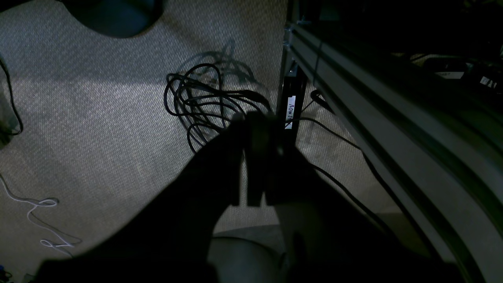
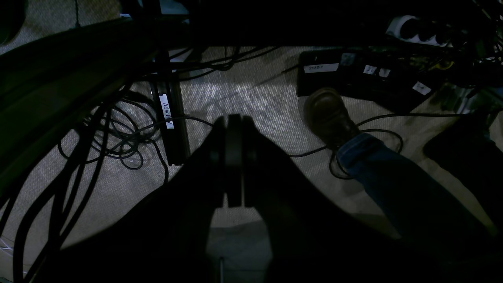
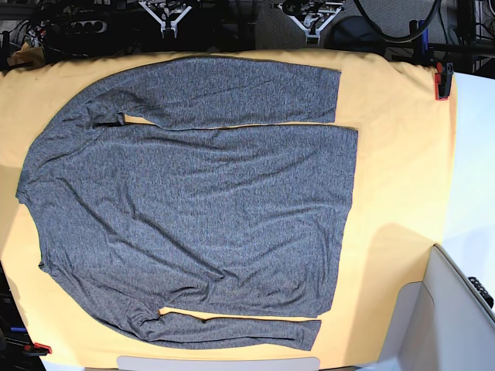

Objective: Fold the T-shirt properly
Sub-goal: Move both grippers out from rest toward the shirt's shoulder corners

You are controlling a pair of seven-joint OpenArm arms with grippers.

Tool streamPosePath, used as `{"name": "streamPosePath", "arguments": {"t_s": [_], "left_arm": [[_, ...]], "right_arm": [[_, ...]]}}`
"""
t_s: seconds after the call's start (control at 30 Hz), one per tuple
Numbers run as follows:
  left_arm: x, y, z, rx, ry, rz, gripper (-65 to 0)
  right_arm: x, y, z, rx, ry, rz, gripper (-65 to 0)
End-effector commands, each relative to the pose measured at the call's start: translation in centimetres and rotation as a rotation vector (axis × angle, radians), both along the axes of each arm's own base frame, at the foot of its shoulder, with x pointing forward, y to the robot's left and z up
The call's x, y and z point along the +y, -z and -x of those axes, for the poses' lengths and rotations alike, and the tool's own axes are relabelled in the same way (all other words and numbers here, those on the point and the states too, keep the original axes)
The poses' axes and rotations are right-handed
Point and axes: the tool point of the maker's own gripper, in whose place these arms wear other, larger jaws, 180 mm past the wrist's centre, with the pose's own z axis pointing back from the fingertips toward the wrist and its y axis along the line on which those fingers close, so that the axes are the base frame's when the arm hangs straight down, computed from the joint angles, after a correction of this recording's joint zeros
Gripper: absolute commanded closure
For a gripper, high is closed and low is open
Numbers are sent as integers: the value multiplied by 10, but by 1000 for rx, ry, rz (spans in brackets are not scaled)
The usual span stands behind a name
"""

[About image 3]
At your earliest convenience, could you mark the grey long-sleeve T-shirt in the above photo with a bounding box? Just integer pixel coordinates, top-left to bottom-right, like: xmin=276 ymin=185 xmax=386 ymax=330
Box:
xmin=16 ymin=57 xmax=358 ymax=351

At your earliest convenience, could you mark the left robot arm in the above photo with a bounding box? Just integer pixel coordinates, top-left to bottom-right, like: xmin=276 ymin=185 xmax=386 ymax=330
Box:
xmin=272 ymin=0 xmax=346 ymax=45

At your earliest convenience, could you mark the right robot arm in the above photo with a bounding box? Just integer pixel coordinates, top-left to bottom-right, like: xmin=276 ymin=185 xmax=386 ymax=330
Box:
xmin=138 ymin=0 xmax=197 ymax=39

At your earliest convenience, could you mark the yellow table cloth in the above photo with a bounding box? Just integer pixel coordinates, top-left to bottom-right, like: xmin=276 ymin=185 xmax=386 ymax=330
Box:
xmin=1 ymin=49 xmax=457 ymax=369

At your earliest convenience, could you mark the black round stand base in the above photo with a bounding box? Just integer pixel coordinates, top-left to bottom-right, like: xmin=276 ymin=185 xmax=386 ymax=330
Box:
xmin=324 ymin=15 xmax=386 ymax=56

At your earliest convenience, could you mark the grey tray at bottom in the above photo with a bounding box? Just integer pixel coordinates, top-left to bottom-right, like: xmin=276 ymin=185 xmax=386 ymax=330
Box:
xmin=117 ymin=356 xmax=320 ymax=371

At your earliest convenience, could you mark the red clamp at right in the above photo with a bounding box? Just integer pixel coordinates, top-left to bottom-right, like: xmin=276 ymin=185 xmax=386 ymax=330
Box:
xmin=435 ymin=62 xmax=454 ymax=100

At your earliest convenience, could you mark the red clamp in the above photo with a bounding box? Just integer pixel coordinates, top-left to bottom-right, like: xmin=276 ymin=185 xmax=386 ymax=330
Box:
xmin=22 ymin=343 xmax=52 ymax=356
xmin=435 ymin=62 xmax=454 ymax=100

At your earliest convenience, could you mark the white power strip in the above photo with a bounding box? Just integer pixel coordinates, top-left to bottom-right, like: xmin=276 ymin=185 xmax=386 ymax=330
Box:
xmin=59 ymin=20 xmax=108 ymax=35

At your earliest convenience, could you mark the white box bin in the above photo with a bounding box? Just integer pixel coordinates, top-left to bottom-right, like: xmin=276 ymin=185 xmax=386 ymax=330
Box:
xmin=376 ymin=245 xmax=494 ymax=370

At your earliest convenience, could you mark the black remote control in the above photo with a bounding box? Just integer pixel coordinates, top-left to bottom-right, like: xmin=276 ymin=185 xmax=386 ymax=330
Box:
xmin=468 ymin=277 xmax=494 ymax=309

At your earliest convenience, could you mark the red clamp at left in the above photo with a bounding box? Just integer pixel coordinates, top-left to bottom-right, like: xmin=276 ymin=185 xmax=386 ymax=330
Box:
xmin=22 ymin=343 xmax=52 ymax=356

